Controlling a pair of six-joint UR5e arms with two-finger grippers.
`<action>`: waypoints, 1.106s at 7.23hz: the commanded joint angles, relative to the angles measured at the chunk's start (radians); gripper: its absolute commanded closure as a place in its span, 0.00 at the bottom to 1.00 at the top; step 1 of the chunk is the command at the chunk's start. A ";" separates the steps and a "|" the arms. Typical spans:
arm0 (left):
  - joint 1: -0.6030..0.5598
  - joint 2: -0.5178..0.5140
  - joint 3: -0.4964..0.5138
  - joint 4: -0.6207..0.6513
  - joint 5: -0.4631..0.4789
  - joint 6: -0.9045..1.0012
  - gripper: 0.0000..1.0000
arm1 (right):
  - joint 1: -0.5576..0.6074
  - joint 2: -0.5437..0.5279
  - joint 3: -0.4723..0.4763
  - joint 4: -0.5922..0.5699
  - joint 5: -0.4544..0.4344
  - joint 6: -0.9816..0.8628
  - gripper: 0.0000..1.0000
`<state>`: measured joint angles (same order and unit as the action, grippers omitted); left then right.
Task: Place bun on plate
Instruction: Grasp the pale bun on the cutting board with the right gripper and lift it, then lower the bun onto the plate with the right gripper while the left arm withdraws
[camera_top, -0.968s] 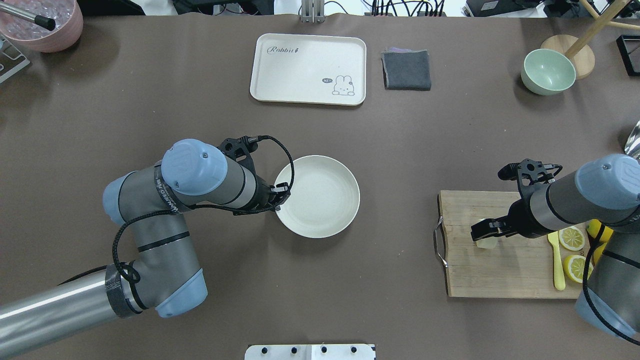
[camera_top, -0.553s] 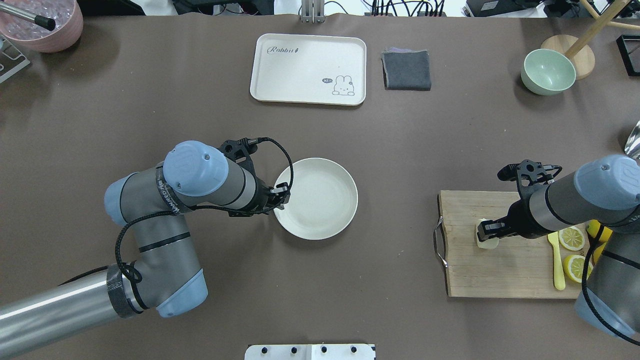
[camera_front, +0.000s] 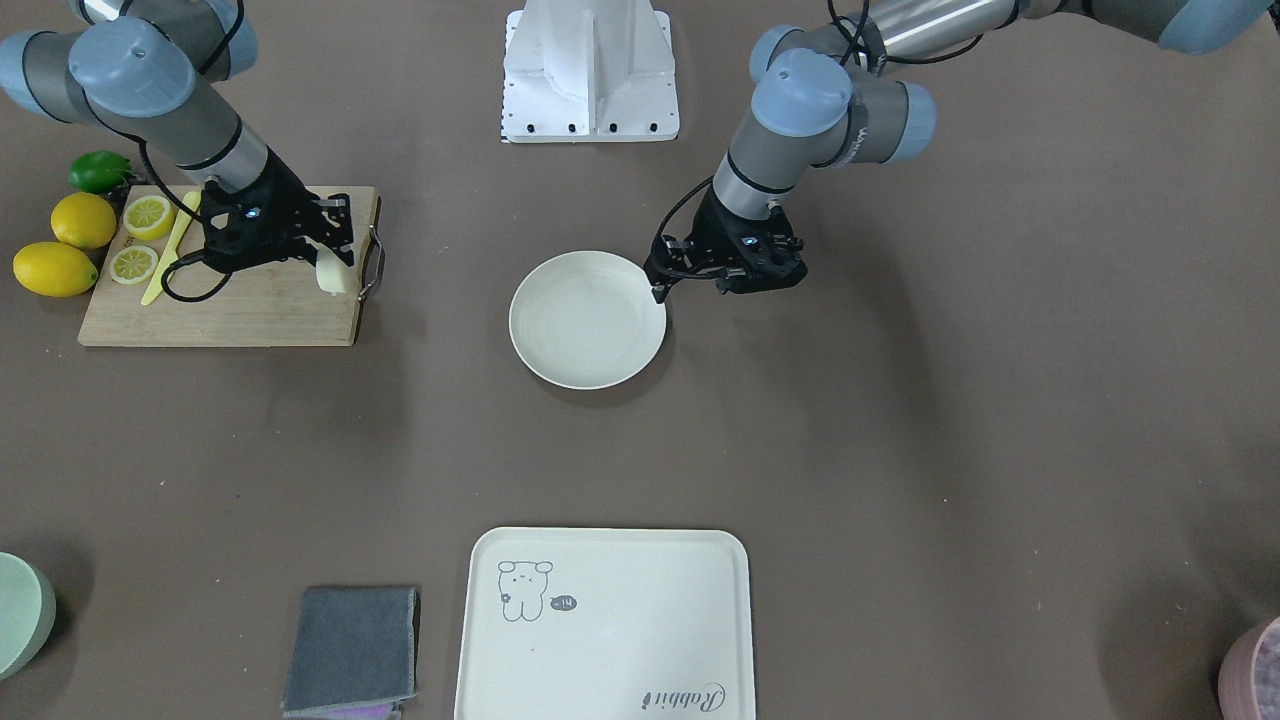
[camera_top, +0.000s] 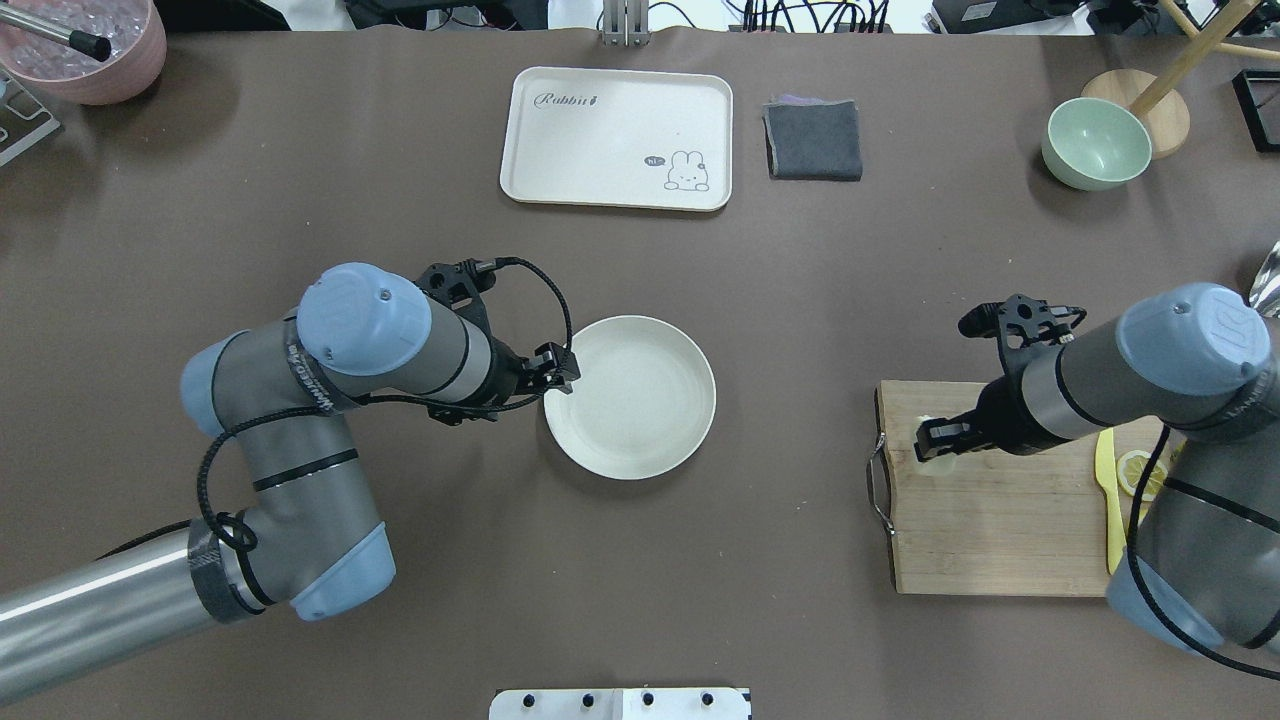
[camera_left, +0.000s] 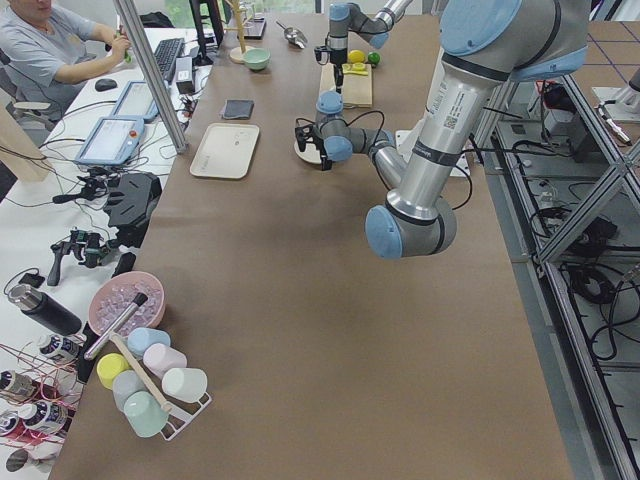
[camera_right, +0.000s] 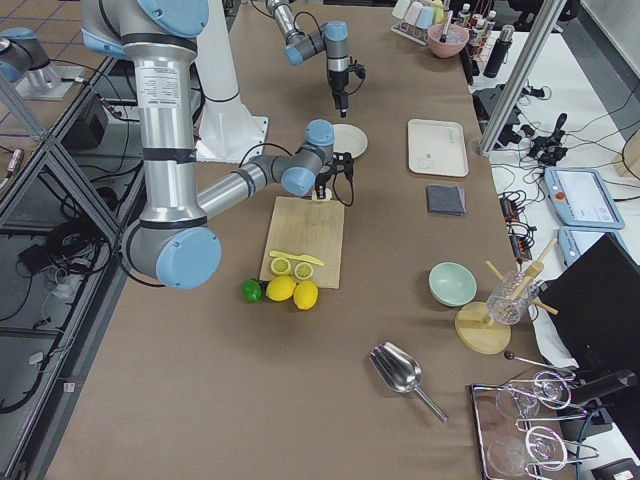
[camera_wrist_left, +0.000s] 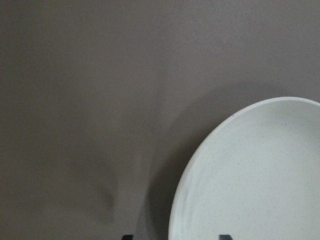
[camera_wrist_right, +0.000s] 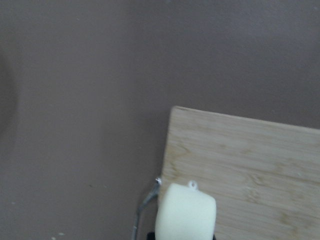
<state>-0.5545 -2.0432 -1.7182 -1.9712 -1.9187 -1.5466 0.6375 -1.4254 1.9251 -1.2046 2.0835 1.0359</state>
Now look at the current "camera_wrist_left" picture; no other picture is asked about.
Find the beige round plate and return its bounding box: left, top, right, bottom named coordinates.
left=168, top=97, right=320, bottom=240

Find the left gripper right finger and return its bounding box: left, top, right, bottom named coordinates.
left=218, top=234, right=232, bottom=240

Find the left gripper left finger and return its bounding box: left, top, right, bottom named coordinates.
left=121, top=234, right=134, bottom=240

